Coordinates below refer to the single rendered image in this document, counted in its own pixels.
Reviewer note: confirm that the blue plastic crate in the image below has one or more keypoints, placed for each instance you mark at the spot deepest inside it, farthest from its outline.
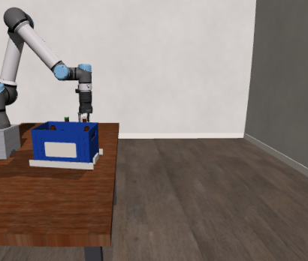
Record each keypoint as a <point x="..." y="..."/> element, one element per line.
<point x="69" y="142"/>

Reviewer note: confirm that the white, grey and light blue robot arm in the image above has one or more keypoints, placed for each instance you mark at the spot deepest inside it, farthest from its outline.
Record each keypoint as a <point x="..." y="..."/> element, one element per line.
<point x="20" y="31"/>

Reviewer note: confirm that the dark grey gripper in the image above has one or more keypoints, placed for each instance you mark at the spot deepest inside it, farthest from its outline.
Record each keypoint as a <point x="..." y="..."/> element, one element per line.
<point x="85" y="95"/>

